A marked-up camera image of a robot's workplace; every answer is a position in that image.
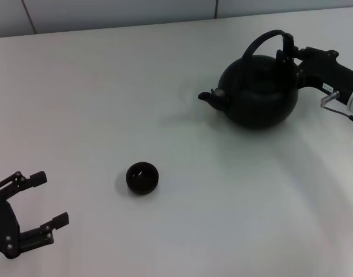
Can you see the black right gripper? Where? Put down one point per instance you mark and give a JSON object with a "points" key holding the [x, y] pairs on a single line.
{"points": [[320, 72]]}

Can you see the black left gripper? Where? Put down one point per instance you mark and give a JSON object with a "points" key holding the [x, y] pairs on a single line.
{"points": [[5, 228]]}

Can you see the black round teapot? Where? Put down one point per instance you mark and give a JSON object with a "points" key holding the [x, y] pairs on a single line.
{"points": [[257, 98]]}

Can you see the dark brown teacup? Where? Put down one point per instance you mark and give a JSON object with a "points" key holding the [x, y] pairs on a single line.
{"points": [[142, 180]]}

